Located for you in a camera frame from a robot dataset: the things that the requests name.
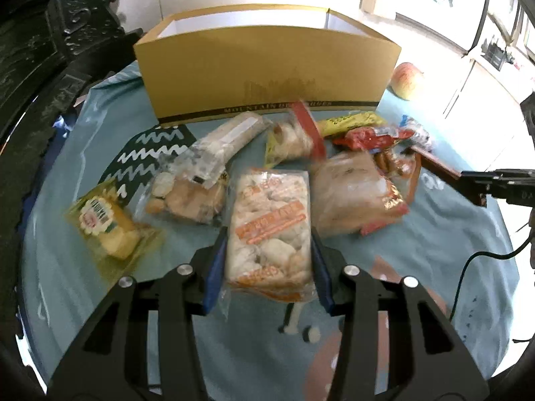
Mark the clear pastry packet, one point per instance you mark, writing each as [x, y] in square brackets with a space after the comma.
[188, 194]

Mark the red-yellow apple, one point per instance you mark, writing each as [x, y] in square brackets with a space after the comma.
[407, 80]

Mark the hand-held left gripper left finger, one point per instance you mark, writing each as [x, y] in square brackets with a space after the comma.
[215, 271]

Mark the dark carved wooden furniture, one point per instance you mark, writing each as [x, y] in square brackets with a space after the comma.
[37, 50]

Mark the white cabinet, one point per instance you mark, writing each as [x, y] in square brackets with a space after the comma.
[472, 100]

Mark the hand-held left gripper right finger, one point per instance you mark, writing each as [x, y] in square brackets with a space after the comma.
[324, 280]

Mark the long pale snack packet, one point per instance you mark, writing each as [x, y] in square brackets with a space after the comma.
[234, 138]

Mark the orange sausage snack packet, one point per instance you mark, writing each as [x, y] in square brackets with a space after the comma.
[397, 165]

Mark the yellow cardboard box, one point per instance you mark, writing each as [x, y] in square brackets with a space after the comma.
[267, 71]

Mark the yellow-green snack bar packet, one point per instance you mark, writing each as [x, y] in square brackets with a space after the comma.
[351, 123]

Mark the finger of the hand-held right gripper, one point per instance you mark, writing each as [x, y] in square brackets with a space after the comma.
[501, 186]

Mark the black device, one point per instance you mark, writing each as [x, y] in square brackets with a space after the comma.
[497, 52]

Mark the small red-orange snack packet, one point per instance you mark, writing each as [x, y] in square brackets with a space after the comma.
[368, 138]

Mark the light blue printed tablecloth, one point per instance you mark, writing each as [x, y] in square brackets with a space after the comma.
[439, 238]

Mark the orange white snack packet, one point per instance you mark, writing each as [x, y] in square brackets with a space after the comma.
[267, 217]

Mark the white purple snack packet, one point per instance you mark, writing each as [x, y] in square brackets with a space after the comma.
[416, 131]

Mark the clear red-striped snack packet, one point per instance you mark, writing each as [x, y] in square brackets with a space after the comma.
[292, 138]

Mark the yellow-green cake packet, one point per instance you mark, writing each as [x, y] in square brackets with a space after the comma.
[106, 225]

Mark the large clear orange bread packet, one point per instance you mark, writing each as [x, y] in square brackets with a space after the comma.
[351, 192]

